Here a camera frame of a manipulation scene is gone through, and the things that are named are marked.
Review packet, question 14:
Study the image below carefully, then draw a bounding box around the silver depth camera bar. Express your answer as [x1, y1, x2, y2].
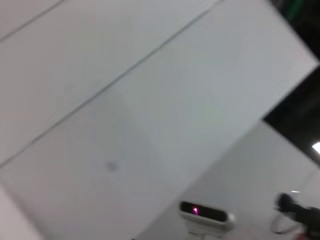
[179, 200, 236, 240]

